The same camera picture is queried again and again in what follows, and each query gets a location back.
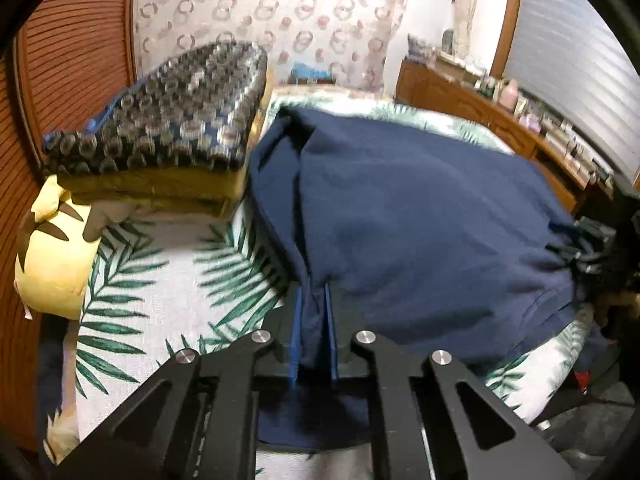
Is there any yellow striped plush toy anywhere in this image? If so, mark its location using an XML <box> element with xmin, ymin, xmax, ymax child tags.
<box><xmin>14</xmin><ymin>177</ymin><xmax>106</xmax><ymax>318</ymax></box>

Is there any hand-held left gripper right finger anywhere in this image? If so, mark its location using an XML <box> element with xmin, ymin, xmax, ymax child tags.
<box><xmin>325</xmin><ymin>282</ymin><xmax>576</xmax><ymax>480</ymax></box>

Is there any blue plastic bag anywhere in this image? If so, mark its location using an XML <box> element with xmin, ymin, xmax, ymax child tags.
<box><xmin>291</xmin><ymin>61</ymin><xmax>333</xmax><ymax>83</ymax></box>

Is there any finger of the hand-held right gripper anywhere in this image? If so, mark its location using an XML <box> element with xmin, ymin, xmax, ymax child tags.
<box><xmin>547</xmin><ymin>240</ymin><xmax>593</xmax><ymax>275</ymax></box>

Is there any leaf print bedsheet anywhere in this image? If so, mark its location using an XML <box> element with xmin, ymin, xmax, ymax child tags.
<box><xmin>62</xmin><ymin>95</ymin><xmax>596</xmax><ymax>480</ymax></box>

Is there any golden folded blanket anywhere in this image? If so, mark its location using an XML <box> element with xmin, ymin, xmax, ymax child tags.
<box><xmin>57</xmin><ymin>105</ymin><xmax>273</xmax><ymax>221</ymax></box>

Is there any navy printed t-shirt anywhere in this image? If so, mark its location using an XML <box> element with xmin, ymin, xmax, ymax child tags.
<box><xmin>247</xmin><ymin>105</ymin><xmax>586</xmax><ymax>448</ymax></box>

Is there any wooden cabinet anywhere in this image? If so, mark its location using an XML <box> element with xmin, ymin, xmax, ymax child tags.
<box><xmin>395</xmin><ymin>57</ymin><xmax>616</xmax><ymax>211</ymax></box>

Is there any patterned bag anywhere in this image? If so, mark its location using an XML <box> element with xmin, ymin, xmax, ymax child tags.
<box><xmin>407</xmin><ymin>34</ymin><xmax>441</xmax><ymax>61</ymax></box>

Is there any cream curtain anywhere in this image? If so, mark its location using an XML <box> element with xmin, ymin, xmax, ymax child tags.
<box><xmin>452</xmin><ymin>0</ymin><xmax>483</xmax><ymax>58</ymax></box>

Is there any wooden window frame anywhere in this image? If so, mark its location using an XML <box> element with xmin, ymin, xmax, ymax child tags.
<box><xmin>490</xmin><ymin>0</ymin><xmax>523</xmax><ymax>78</ymax></box>

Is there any dark floral folded blanket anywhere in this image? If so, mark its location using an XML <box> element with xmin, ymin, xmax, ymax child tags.
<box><xmin>41</xmin><ymin>41</ymin><xmax>268</xmax><ymax>176</ymax></box>

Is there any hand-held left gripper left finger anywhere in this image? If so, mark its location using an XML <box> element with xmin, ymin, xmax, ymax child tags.
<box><xmin>50</xmin><ymin>285</ymin><xmax>306</xmax><ymax>480</ymax></box>

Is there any wooden louvered door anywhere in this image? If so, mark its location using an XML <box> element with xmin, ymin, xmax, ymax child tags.
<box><xmin>12</xmin><ymin>0</ymin><xmax>138</xmax><ymax>451</ymax></box>

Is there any ring patterned curtain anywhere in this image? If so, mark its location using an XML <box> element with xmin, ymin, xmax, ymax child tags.
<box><xmin>132</xmin><ymin>0</ymin><xmax>408</xmax><ymax>98</ymax></box>

